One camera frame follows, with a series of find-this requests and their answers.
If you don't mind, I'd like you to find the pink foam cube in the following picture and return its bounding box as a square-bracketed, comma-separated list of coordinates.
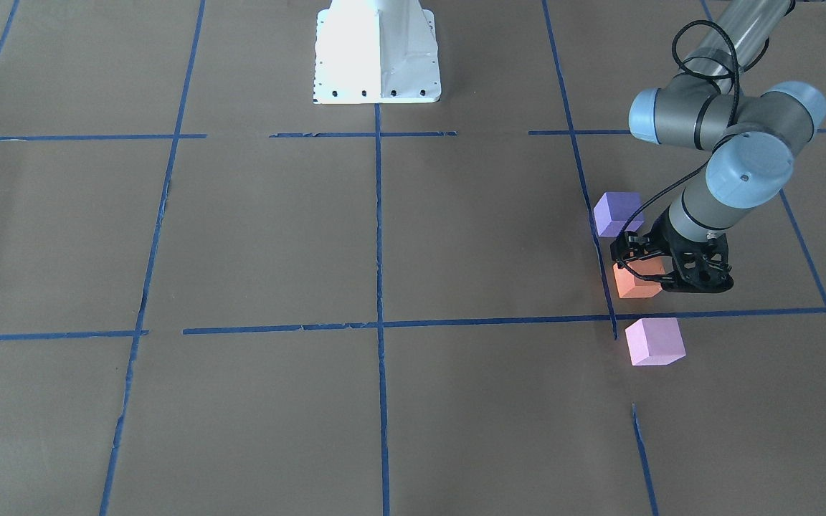
[624, 317, 686, 366]

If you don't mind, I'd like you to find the purple foam cube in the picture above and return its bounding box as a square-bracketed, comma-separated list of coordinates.
[592, 191, 642, 238]

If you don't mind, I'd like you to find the orange foam cube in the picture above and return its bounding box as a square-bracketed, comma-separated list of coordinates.
[612, 256, 665, 298]

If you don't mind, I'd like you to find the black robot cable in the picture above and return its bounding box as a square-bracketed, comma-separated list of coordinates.
[621, 20, 769, 282]

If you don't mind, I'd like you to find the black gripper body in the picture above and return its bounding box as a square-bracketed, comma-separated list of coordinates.
[619, 208, 731, 257]

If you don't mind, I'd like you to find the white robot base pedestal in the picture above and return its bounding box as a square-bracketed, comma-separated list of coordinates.
[313, 1, 442, 105]

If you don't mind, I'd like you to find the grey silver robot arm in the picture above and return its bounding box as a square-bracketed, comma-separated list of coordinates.
[610, 1, 826, 293]

